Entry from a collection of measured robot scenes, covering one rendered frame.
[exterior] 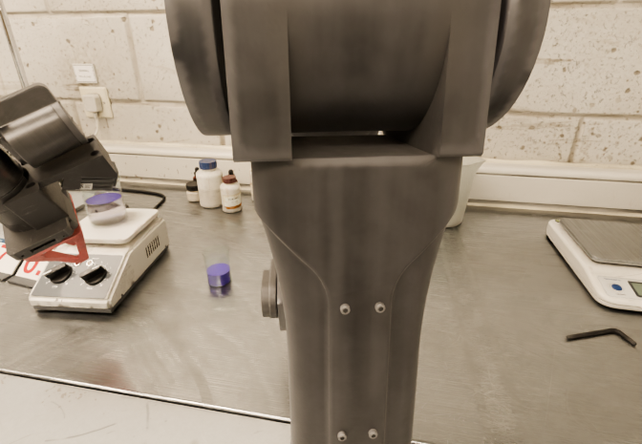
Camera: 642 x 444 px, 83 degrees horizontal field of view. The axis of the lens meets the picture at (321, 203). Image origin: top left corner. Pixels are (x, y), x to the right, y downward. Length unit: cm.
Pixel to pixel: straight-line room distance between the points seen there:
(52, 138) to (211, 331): 31
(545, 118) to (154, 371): 93
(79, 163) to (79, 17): 79
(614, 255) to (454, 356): 37
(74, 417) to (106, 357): 8
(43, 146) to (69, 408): 29
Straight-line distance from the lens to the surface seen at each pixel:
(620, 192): 109
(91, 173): 49
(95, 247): 70
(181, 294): 65
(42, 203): 50
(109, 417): 52
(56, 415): 55
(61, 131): 46
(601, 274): 76
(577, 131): 106
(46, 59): 133
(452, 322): 59
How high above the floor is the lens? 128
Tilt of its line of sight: 24 degrees down
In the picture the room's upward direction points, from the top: straight up
